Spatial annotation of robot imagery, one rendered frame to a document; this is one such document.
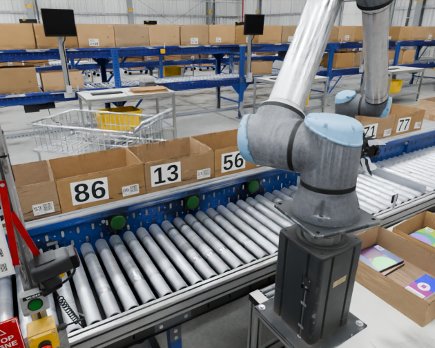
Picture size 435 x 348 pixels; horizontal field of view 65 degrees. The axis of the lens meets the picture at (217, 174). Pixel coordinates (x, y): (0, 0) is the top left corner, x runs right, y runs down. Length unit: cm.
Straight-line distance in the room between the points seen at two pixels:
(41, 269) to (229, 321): 148
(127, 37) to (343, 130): 561
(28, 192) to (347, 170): 125
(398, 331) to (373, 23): 102
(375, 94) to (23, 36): 524
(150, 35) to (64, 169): 475
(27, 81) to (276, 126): 509
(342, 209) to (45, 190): 120
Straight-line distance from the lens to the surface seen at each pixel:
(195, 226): 173
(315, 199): 95
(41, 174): 191
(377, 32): 140
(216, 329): 224
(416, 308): 137
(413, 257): 164
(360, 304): 139
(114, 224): 168
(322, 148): 90
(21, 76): 581
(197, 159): 181
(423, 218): 193
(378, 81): 154
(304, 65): 111
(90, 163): 193
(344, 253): 106
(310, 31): 118
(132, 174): 169
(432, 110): 369
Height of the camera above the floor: 164
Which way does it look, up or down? 23 degrees down
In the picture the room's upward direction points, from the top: straight up
